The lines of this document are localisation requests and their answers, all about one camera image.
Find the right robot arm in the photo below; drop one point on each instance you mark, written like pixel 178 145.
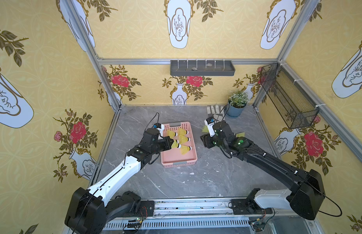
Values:
pixel 304 193

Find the yellow shuttlecock two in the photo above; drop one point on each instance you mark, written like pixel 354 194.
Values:
pixel 182 132

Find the grey wall shelf tray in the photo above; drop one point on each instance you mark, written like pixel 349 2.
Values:
pixel 202 67

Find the yellow shuttlecock eight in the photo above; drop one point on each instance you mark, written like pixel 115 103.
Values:
pixel 205 129

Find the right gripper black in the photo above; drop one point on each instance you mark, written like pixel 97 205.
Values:
pixel 207 140

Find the yellow shuttlecock three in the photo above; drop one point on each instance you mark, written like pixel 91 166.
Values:
pixel 183 139

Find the yellow shuttlecock five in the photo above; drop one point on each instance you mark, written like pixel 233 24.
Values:
pixel 185 149

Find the pink plastic storage basket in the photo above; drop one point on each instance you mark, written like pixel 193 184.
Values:
pixel 173 157

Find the yellow shuttlecock one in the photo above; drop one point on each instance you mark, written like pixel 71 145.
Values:
pixel 172 134

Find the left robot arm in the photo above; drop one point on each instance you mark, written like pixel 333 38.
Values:
pixel 110 181

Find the black wire mesh basket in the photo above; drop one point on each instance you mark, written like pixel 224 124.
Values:
pixel 294 105

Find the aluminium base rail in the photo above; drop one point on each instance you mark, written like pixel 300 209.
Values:
pixel 210 213

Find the yellow shuttlecock four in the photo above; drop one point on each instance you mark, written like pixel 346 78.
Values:
pixel 175 144

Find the yellow shuttlecock six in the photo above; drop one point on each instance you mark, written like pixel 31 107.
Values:
pixel 242 134

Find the white grey work glove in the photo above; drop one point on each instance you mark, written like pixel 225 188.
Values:
pixel 215 111

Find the potted plant blue pot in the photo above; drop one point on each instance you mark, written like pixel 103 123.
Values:
pixel 236 103

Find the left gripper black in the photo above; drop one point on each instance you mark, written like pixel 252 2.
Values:
pixel 169 143

